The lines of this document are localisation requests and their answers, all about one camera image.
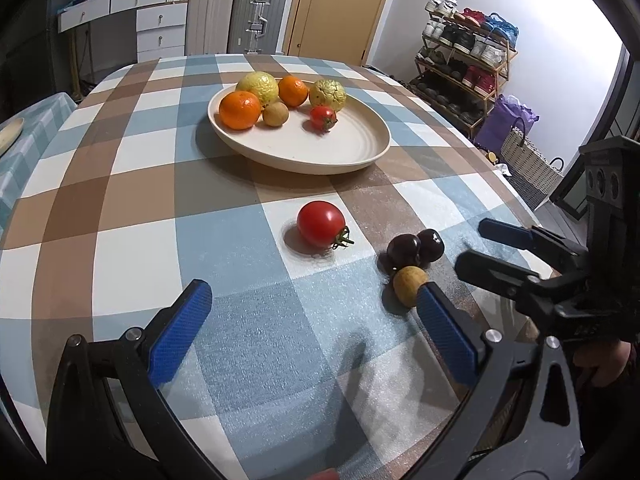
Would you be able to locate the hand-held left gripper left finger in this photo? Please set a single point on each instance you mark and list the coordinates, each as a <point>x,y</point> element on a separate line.
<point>180,330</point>

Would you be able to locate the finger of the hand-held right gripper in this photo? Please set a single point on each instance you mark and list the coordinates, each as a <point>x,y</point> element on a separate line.
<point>480,267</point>
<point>500,230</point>

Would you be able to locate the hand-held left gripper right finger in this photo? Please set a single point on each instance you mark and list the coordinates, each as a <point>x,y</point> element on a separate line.
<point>447,335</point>

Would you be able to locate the dark red plum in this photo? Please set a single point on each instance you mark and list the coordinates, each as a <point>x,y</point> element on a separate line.
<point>402,251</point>
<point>431,245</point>

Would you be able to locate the small brown longan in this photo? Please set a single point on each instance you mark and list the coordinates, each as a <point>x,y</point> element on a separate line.
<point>275,114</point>
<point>409,285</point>

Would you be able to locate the large red tomato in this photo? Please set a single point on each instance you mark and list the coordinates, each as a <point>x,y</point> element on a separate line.
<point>320,222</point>

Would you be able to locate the cream round plate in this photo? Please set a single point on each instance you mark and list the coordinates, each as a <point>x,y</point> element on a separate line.
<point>320,150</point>

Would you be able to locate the small red tomato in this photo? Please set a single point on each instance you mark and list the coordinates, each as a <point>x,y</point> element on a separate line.
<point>321,117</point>

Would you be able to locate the bumpy yellow green fruit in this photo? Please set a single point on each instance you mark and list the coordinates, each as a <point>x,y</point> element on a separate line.
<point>327,94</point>

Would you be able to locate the orange mandarin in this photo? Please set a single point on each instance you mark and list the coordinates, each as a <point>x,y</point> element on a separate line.
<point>293,91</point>
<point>240,110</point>

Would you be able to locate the yellow lemon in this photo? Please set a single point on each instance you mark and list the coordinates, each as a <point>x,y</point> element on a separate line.
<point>257,87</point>

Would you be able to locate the person's right hand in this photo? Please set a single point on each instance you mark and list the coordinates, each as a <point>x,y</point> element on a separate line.
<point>600,362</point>

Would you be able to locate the woven wicker basket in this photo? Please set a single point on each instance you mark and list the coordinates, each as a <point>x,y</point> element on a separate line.
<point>525,165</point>

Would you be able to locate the blue brown checked tablecloth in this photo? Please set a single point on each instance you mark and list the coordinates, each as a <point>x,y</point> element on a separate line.
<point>125,260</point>

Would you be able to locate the purple bag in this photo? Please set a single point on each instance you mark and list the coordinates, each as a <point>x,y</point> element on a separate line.
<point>500,120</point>

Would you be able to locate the wooden shoe rack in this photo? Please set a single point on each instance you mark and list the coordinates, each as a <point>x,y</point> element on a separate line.
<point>504,72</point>

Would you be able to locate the shoe rack with shoes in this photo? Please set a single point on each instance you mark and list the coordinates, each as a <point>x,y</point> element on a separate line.
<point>465,40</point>

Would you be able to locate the light blue checked tablecloth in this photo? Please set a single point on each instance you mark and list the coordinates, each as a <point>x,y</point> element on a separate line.
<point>35,130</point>

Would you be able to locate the wooden plate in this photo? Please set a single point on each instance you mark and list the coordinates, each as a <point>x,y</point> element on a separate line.
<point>10,135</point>

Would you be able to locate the wooden door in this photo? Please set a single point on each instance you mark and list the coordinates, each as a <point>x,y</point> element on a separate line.
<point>340,20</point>

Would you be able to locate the white drawer cabinet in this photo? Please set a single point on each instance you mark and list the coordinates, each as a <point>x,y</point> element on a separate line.
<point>160,35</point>

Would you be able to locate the beige suitcase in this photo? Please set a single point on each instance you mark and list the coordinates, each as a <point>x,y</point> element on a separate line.
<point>210,15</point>

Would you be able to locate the silver suitcase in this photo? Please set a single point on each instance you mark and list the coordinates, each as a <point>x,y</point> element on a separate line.
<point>257,15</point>

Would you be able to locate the white desk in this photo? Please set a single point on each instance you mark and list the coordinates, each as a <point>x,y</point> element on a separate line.
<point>125,0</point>

